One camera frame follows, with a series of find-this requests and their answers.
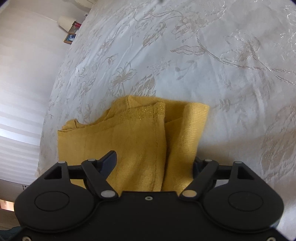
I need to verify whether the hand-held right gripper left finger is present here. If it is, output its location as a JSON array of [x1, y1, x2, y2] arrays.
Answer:
[[43, 150, 118, 200]]

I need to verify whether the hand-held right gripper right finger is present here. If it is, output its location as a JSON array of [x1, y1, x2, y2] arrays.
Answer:
[[180, 157, 254, 201]]

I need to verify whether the yellow knit sweater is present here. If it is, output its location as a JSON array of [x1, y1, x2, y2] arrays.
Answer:
[[57, 95, 210, 193]]

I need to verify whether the white embroidered bedspread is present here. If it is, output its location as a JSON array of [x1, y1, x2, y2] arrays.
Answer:
[[35, 0, 296, 204]]

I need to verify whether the cream shade table lamp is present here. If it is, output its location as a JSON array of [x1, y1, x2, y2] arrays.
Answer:
[[57, 15, 76, 31]]

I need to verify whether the wooden photo frame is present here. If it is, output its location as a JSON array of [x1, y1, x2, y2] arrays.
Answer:
[[63, 33, 77, 44]]

